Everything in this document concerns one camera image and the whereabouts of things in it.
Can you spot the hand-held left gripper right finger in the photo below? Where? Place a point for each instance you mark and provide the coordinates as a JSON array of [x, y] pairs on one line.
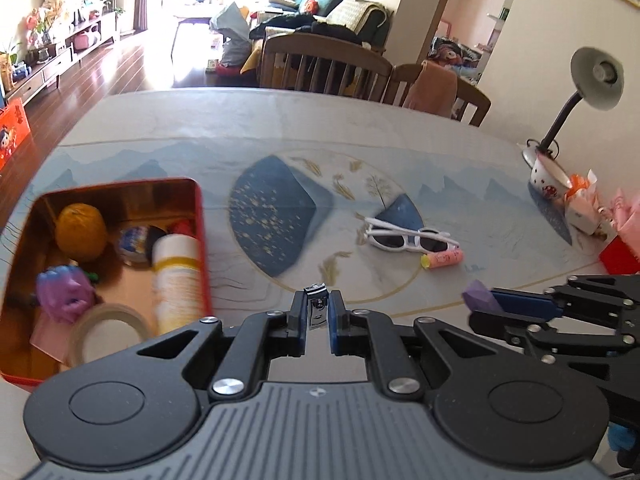
[[337, 325]]

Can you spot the purple toy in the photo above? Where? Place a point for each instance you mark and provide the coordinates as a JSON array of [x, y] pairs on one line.
[[65, 295]]

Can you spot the red cushion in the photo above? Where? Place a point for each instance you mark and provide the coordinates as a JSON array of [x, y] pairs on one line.
[[311, 5]]

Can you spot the grey bag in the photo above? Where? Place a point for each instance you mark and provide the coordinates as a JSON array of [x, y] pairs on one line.
[[232, 35]]

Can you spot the red gift box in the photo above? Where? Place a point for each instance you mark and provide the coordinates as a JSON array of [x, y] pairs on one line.
[[622, 257]]

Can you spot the orange and white packet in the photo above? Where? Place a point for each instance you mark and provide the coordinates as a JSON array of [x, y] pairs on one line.
[[582, 205]]

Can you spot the orange yarn ball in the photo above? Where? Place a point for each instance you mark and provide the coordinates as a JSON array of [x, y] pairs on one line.
[[80, 232]]

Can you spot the silver nail clipper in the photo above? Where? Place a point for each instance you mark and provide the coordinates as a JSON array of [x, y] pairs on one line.
[[315, 305]]

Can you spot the beige tape roll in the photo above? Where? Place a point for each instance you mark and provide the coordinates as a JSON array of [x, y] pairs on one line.
[[80, 340]]

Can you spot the printed blanket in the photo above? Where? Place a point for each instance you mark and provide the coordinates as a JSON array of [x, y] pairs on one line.
[[452, 55]]

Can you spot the pink wrapped package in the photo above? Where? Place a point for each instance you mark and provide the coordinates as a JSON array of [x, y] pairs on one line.
[[625, 215]]

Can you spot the white knitted blanket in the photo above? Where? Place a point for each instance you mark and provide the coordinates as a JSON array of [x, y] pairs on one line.
[[357, 12]]

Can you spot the dark wooden chair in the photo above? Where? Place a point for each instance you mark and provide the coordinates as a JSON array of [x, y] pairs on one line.
[[325, 47]]

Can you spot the brown wooden chair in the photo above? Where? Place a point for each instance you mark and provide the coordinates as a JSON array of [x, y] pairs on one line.
[[475, 102]]

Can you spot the wooden tv cabinet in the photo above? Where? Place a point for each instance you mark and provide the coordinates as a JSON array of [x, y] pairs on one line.
[[50, 65]]

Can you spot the white bowl with red print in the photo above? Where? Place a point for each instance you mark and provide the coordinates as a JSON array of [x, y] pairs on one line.
[[547, 182]]

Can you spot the round tin with blue lid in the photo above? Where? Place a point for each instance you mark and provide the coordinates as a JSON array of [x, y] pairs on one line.
[[135, 245]]

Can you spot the pink pad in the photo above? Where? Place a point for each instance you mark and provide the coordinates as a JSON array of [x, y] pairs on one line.
[[47, 342]]

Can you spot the black clothing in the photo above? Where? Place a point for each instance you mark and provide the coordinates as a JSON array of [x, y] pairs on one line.
[[305, 27]]

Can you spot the pink tube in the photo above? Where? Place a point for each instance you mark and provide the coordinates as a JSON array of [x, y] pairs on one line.
[[442, 259]]

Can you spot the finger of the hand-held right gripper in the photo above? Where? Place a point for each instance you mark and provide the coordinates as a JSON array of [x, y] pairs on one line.
[[525, 305], [510, 330]]

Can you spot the white bottle with yellow band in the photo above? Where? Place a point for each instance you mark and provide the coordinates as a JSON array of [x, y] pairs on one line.
[[177, 280]]

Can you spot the red metal tin box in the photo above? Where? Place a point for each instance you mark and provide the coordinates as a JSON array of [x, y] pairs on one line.
[[130, 200]]

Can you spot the white sunglasses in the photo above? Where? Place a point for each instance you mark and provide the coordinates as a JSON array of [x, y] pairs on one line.
[[400, 237]]

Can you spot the orange red box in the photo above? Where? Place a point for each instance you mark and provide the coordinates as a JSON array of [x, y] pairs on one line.
[[12, 132]]

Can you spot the grey desk lamp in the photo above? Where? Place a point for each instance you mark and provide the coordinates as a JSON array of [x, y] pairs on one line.
[[597, 75]]

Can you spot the printed tablecloth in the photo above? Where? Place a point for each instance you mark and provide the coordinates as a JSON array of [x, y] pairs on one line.
[[200, 125]]

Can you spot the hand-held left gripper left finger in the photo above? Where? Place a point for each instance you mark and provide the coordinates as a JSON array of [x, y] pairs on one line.
[[298, 322]]

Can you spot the pink cloth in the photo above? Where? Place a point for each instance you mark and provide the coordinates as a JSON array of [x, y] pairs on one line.
[[430, 90]]

